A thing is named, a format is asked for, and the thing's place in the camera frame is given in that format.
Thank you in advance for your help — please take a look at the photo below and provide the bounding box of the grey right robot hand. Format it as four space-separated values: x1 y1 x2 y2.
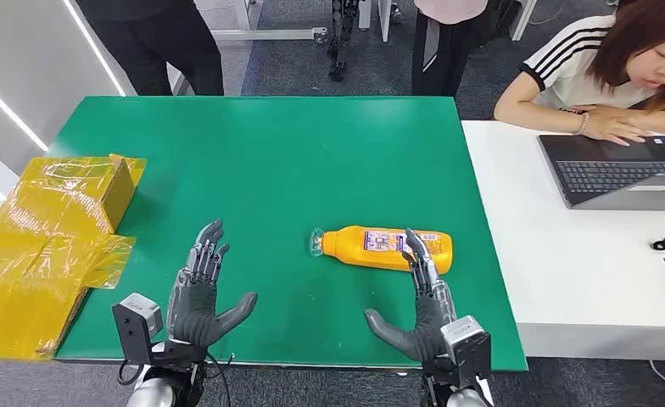
364 227 458 364

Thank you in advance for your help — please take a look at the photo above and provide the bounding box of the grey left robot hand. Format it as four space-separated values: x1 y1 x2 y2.
166 219 259 349

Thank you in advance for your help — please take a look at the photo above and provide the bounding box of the orange plastic bottle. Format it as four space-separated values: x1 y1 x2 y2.
310 226 454 276

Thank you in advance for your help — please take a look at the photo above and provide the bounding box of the yellow taped cardboard box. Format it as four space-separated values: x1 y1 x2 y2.
0 153 147 360

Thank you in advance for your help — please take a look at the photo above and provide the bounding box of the dark grey laptop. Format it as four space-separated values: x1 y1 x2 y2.
537 133 665 212

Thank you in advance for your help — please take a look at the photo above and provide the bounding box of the standing person in pink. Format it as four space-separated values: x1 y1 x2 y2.
411 0 501 98

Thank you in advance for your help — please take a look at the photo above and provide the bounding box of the standing person in black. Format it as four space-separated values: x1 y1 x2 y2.
74 0 225 97

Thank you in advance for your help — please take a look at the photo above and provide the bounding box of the seated person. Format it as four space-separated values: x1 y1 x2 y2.
493 0 665 148

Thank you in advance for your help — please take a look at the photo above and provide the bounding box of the background humanoid robot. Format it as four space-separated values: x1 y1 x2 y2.
327 0 363 83

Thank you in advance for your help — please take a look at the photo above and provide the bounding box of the white furniture leg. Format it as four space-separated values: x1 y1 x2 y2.
509 0 539 42
357 0 394 43

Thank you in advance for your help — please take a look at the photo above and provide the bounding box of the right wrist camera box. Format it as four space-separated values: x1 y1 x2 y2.
440 315 492 390

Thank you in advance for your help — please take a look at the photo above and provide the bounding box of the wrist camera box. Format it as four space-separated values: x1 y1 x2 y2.
112 293 164 366
440 315 492 390

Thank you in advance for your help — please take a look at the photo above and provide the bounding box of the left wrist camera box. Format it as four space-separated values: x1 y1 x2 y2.
112 293 164 366

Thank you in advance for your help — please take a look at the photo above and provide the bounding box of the thin black cable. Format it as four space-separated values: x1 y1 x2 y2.
204 352 236 407

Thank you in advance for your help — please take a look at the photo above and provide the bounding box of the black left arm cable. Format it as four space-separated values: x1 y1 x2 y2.
117 359 145 387

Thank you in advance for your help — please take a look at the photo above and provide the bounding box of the wall light strip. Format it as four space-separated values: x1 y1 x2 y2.
0 70 50 153
62 0 126 98

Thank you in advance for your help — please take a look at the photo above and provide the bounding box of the white table frame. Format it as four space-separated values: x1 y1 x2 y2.
194 0 329 45

